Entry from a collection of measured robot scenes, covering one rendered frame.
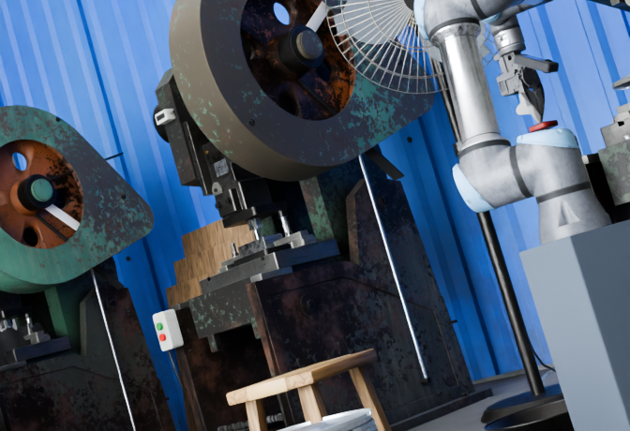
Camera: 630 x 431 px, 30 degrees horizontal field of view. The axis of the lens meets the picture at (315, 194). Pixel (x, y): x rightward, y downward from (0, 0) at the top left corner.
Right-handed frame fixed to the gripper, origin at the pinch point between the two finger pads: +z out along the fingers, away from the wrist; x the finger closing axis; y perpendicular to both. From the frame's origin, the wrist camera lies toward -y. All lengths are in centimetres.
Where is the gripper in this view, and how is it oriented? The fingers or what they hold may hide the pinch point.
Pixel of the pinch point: (541, 117)
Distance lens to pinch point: 311.6
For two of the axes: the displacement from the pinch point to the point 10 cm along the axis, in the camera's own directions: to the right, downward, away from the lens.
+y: -6.6, 2.8, 7.0
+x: -6.9, 1.2, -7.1
